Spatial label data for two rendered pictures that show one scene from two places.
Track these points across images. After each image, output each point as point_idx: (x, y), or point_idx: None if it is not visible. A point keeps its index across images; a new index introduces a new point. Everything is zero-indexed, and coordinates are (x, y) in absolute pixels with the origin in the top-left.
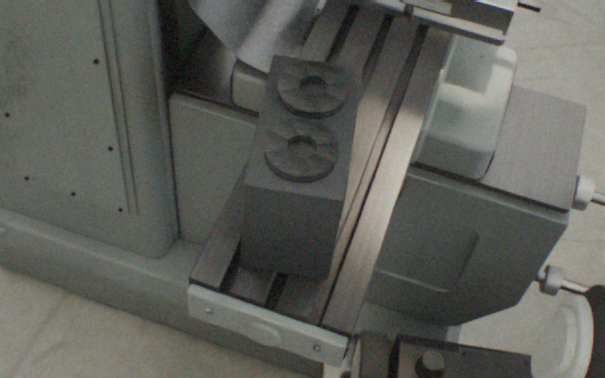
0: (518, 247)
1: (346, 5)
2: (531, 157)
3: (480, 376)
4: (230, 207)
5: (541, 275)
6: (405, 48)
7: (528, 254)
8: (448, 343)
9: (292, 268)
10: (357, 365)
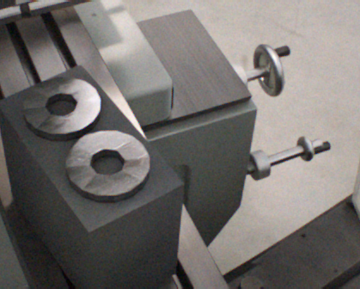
0: (225, 155)
1: None
2: (190, 72)
3: (283, 270)
4: (36, 274)
5: (250, 166)
6: (48, 40)
7: (235, 155)
8: (241, 266)
9: (143, 285)
10: None
